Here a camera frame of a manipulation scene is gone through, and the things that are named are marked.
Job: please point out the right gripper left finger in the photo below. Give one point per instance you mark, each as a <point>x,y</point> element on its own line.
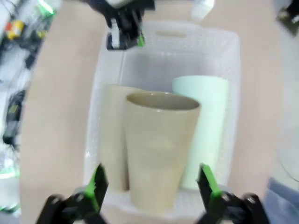
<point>93,200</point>

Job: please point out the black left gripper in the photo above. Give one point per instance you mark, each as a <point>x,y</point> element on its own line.
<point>144,5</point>

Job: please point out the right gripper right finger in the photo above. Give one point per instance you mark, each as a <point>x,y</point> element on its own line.
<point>215,200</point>

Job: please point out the brown cardboard tube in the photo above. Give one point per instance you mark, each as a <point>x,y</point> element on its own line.
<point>112,140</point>

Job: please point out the pale mint green cup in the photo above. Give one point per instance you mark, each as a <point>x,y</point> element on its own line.
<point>208,130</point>

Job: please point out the brown beige cup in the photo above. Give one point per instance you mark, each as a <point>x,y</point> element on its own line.
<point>161,151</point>

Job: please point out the white perforated plastic basket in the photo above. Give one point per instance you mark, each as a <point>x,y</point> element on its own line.
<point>210,46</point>

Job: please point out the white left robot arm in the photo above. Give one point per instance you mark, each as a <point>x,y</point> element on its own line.
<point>119,2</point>

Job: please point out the yellow red small device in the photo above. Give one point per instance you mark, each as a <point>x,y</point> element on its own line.
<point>15,29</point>

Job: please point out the dark blurry object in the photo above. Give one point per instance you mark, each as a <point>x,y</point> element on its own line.
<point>288,16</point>

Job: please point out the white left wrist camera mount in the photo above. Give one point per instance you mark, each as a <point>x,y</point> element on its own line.
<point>202,9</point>

